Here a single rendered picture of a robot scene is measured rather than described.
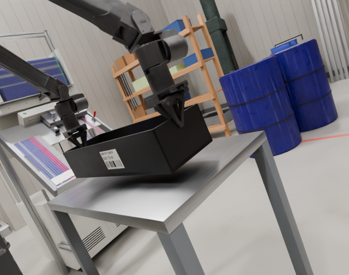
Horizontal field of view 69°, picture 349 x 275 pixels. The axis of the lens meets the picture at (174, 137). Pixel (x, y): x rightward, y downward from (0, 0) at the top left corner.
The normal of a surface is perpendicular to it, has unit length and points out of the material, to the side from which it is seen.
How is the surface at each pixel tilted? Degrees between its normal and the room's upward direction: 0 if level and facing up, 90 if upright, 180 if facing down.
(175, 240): 90
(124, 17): 78
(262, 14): 90
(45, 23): 90
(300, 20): 90
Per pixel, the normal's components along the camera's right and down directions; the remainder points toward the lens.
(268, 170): -0.64, 0.39
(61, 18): 0.71, -0.16
